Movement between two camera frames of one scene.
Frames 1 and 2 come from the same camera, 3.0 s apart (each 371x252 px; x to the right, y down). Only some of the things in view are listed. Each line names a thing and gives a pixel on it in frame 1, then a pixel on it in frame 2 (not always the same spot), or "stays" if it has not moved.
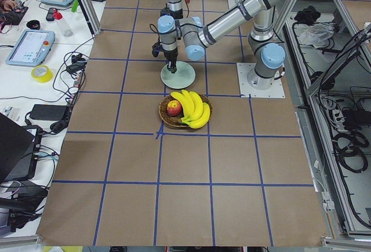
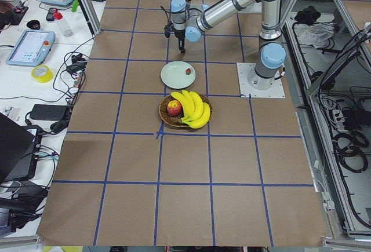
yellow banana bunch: x=196 y=113 stays
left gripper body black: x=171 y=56 -> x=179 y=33
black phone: x=50 y=17 stays
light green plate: x=184 y=77 stays
